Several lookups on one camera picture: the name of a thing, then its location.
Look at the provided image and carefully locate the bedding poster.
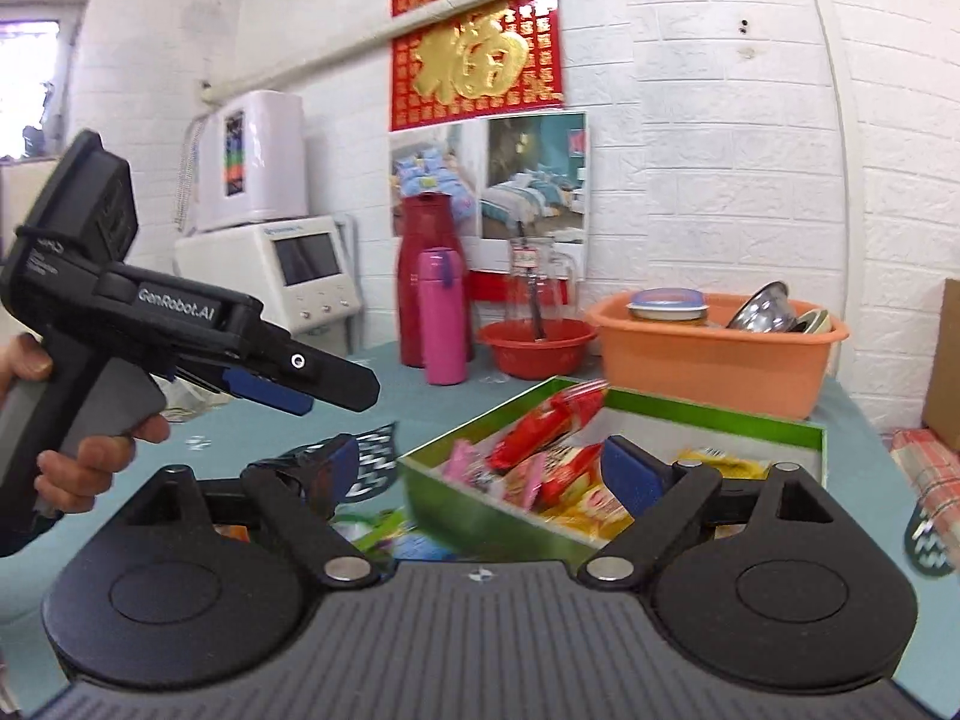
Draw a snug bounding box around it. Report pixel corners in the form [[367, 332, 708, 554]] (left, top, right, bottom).
[[387, 110, 589, 244]]

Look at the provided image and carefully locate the cardboard box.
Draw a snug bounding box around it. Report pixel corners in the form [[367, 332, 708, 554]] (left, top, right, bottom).
[[923, 278, 960, 452]]

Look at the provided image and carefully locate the green snack box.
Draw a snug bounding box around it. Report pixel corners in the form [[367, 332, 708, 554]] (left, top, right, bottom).
[[400, 377, 828, 567]]

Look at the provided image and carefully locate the red plastic bowl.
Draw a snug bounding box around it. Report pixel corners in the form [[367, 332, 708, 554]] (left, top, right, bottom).
[[478, 319, 596, 380]]

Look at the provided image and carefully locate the red snack packet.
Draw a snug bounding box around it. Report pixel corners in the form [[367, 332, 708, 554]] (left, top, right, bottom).
[[487, 380, 608, 473]]

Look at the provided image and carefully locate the red gold fu hanging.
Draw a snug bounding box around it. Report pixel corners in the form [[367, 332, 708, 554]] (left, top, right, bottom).
[[391, 0, 565, 132]]

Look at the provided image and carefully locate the white water purifier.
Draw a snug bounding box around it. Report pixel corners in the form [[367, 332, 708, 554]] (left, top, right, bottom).
[[194, 89, 308, 232]]

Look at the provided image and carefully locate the glass pitcher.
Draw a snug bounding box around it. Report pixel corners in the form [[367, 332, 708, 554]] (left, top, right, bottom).
[[505, 238, 578, 341]]

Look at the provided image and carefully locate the person's left hand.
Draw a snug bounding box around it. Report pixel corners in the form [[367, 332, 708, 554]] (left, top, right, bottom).
[[0, 331, 173, 517]]

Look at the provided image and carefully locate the white screen appliance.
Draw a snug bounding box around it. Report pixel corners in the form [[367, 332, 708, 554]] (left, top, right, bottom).
[[174, 216, 363, 356]]

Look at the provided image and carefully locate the yellow snack packet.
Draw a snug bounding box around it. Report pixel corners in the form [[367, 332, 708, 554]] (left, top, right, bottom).
[[542, 483, 635, 541]]

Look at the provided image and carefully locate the orange plastic basin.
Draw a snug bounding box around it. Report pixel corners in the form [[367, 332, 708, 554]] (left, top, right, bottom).
[[586, 293, 850, 419]]

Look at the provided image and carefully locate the pink thermos bottle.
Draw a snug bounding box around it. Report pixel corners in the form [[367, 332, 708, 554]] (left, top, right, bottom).
[[418, 247, 467, 387]]

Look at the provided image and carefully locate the steel bowl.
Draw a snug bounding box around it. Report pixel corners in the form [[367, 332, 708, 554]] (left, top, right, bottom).
[[727, 281, 797, 333]]

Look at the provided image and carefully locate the dark red thermos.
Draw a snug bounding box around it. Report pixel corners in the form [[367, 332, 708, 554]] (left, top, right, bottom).
[[397, 192, 473, 385]]

